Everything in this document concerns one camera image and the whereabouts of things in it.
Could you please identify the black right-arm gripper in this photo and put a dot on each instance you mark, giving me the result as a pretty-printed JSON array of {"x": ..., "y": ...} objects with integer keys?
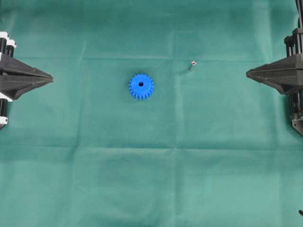
[{"x": 292, "y": 63}]

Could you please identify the blue plastic gear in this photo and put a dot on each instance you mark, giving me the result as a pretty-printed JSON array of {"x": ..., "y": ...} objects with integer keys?
[{"x": 141, "y": 86}]

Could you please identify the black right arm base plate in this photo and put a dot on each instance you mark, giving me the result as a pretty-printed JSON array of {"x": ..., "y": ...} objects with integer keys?
[{"x": 297, "y": 124}]

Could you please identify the small silver metal shaft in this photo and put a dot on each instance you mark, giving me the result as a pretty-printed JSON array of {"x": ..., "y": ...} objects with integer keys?
[{"x": 192, "y": 66}]

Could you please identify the green cloth mat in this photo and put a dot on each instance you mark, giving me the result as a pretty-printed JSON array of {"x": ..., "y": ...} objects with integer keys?
[{"x": 209, "y": 148}]

